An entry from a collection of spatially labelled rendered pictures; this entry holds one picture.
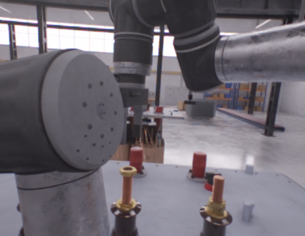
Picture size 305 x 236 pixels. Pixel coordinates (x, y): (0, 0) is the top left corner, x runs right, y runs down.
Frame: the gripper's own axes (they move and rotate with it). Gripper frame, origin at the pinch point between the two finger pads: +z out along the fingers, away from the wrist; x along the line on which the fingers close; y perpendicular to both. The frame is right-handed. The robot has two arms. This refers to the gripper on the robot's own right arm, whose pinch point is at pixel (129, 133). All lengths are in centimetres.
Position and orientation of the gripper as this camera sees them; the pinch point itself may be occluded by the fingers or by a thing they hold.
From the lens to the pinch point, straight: 60.3
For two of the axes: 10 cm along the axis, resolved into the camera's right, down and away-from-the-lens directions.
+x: 3.9, -1.2, 9.1
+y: 9.2, 1.1, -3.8
